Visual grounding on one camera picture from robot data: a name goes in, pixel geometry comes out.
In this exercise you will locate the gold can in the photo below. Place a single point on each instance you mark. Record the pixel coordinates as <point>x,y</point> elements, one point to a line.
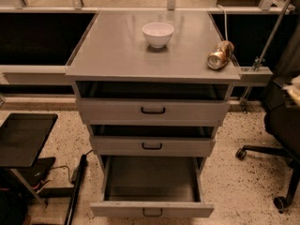
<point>221,55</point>

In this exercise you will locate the top grey drawer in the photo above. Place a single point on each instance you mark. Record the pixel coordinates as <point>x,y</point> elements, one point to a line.
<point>151,103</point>

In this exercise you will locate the grey drawer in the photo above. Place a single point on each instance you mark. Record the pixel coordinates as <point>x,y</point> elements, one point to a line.
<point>151,103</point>
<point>152,187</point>
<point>157,141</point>

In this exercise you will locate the grey drawer cabinet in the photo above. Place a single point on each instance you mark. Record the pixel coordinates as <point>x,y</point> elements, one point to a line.
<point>115,50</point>

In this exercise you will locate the bottom grey drawer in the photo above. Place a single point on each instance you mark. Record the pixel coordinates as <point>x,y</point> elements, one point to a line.
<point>152,187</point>

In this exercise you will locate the middle grey drawer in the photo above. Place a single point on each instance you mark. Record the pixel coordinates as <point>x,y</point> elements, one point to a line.
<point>157,141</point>

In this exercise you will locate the black office chair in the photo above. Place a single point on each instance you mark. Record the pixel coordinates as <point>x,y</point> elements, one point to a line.
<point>282,119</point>

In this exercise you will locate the white ceramic bowl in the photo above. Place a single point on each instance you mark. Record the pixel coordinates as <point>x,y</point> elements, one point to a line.
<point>157,34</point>

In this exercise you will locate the black pole on floor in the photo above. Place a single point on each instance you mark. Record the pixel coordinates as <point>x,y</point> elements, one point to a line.
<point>75,191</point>

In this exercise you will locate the black side table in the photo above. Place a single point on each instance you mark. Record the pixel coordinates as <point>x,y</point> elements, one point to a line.
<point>22,137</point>

